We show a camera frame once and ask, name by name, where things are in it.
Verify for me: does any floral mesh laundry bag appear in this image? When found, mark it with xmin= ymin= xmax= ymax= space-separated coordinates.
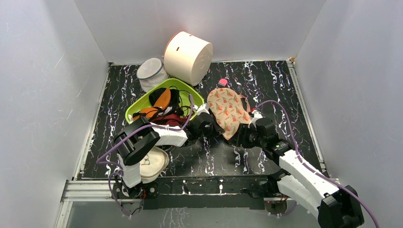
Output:
xmin=207 ymin=88 xmax=251 ymax=140

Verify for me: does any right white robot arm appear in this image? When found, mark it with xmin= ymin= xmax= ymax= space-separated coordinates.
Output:
xmin=230 ymin=118 xmax=365 ymax=228

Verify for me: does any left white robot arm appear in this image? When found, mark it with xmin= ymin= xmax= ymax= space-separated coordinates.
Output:
xmin=113 ymin=112 xmax=225 ymax=198

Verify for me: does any maroon bra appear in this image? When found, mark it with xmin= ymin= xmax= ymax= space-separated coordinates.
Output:
xmin=149 ymin=114 xmax=188 ymax=127

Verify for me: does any orange black bra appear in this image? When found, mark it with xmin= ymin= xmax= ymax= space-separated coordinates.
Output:
xmin=132 ymin=88 xmax=184 ymax=121

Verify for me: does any cream round mesh laundry bag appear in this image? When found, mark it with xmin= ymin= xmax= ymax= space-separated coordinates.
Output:
xmin=140 ymin=147 xmax=169 ymax=184

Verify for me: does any white mesh cylindrical laundry bag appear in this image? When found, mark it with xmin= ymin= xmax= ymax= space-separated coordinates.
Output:
xmin=136 ymin=58 xmax=169 ymax=92

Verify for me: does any pink small block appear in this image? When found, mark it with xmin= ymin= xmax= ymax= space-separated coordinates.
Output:
xmin=218 ymin=78 xmax=228 ymax=88

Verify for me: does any green plastic bin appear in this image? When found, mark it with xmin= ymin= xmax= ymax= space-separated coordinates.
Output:
xmin=125 ymin=78 xmax=205 ymax=124

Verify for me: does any white cylindrical container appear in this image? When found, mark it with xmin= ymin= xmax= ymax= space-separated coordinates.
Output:
xmin=163 ymin=31 xmax=213 ymax=86

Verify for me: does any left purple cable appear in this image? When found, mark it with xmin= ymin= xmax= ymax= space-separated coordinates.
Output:
xmin=96 ymin=94 xmax=194 ymax=218

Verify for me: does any purple cable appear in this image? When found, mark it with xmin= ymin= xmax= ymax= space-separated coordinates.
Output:
xmin=251 ymin=100 xmax=380 ymax=228
xmin=96 ymin=94 xmax=194 ymax=218

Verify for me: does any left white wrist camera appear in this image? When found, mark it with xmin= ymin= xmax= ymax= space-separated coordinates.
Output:
xmin=196 ymin=103 xmax=210 ymax=116

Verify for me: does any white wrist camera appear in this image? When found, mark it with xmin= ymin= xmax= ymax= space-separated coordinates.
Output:
xmin=196 ymin=103 xmax=210 ymax=116
xmin=249 ymin=110 xmax=264 ymax=128

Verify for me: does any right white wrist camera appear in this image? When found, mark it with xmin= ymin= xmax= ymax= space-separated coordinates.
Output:
xmin=249 ymin=110 xmax=264 ymax=128

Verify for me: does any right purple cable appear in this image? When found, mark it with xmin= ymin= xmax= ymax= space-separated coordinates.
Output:
xmin=251 ymin=100 xmax=380 ymax=228

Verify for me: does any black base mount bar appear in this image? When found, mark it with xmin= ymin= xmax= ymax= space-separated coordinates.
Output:
xmin=111 ymin=175 xmax=295 ymax=214

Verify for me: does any aluminium frame rail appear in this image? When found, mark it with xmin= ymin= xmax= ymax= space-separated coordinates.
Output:
xmin=61 ymin=180 xmax=293 ymax=208

